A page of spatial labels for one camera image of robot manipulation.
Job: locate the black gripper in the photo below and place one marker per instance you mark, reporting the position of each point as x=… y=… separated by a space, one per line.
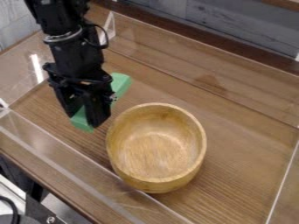
x=78 y=78

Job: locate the green rectangular block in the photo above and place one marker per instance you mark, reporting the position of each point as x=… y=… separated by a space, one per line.
x=121 y=85

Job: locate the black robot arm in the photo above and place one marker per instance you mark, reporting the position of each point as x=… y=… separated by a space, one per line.
x=61 y=16

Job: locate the brown wooden bowl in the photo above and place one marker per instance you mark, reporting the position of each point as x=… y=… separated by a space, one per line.
x=157 y=145

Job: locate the clear acrylic tray wall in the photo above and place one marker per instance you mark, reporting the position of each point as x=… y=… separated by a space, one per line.
x=87 y=186

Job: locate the clear acrylic corner bracket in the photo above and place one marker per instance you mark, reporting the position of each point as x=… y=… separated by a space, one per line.
x=107 y=31

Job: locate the black metal table frame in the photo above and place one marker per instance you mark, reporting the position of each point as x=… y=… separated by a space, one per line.
x=27 y=203

